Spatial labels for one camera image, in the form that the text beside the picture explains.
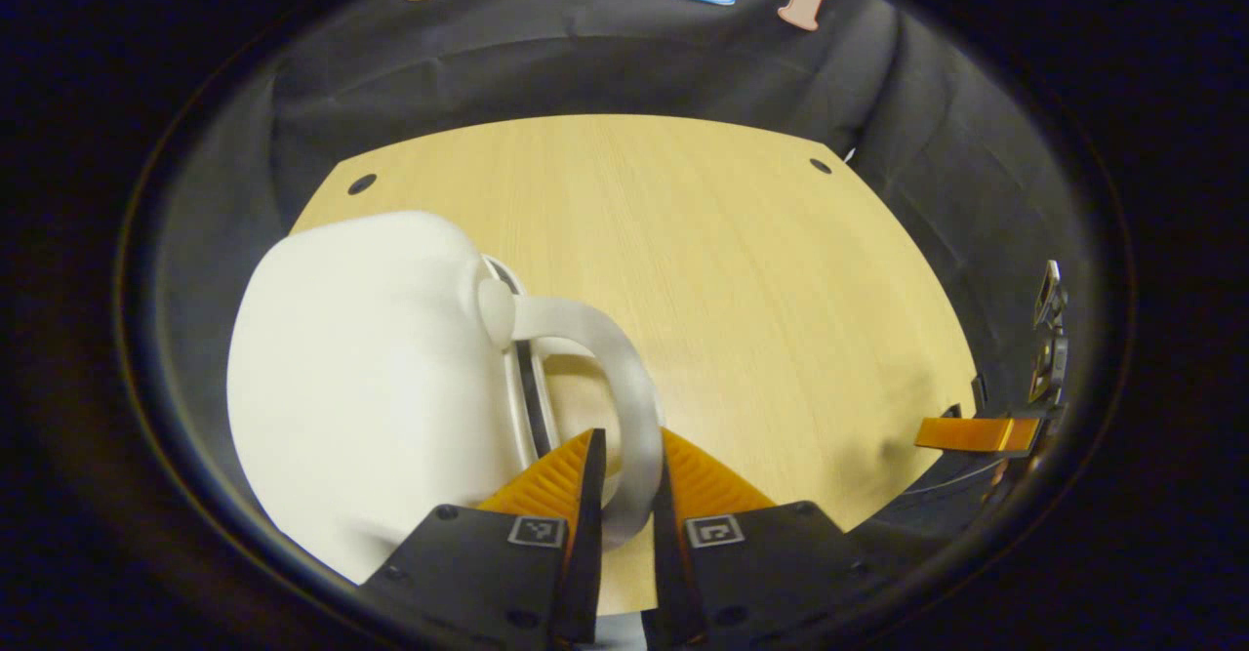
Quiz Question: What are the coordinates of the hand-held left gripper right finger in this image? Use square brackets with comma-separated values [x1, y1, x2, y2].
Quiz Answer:
[650, 427, 881, 646]

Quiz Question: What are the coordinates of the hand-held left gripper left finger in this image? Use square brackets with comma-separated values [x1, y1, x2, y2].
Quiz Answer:
[361, 427, 608, 646]

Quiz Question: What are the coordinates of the thin gripper cable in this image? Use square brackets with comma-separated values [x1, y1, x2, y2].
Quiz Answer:
[896, 458, 1008, 506]

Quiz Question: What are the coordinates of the white suitcase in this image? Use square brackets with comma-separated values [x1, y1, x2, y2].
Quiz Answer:
[226, 210, 667, 584]

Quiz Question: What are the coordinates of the black backdrop cloth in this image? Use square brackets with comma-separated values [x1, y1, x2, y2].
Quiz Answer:
[127, 0, 1104, 574]

